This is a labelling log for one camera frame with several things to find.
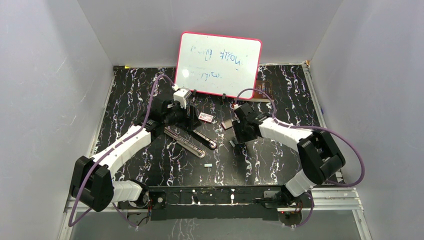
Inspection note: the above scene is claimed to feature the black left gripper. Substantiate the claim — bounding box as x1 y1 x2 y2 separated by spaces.
162 100 201 132

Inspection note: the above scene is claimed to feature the red white staple box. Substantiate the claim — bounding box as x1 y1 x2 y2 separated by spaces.
198 112 214 123

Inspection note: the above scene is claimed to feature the cardboard staple box tray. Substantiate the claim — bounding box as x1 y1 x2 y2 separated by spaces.
221 119 233 130

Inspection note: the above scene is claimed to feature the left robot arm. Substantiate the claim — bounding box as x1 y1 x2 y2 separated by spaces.
69 100 201 212

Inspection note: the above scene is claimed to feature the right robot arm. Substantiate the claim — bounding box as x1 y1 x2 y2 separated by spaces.
232 103 346 207

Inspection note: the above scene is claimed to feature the brown Three Days book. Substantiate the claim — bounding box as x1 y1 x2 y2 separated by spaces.
251 80 274 103

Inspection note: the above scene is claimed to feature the pink framed whiteboard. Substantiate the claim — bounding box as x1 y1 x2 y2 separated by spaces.
174 31 262 100

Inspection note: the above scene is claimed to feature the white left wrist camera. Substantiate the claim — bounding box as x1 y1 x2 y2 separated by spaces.
173 88 192 109

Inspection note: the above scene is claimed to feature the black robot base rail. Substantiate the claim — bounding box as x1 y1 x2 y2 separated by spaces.
118 185 313 225

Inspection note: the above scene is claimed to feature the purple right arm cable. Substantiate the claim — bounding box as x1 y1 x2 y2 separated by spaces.
233 87 367 229

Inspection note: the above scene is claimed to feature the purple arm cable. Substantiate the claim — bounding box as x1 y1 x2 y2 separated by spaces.
67 73 178 229
233 87 367 229

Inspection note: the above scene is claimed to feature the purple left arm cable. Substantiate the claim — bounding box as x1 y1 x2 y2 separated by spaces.
67 73 178 229

